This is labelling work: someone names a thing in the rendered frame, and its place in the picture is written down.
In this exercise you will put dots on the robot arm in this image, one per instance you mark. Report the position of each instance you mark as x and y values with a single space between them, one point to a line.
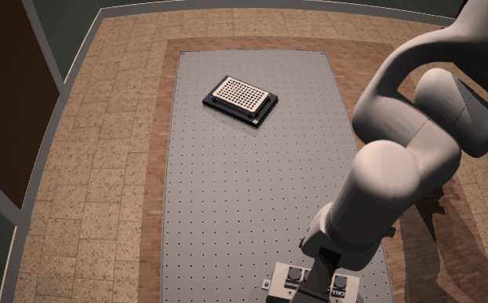
386 178

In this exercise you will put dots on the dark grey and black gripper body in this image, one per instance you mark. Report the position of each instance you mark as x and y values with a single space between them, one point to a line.
317 236

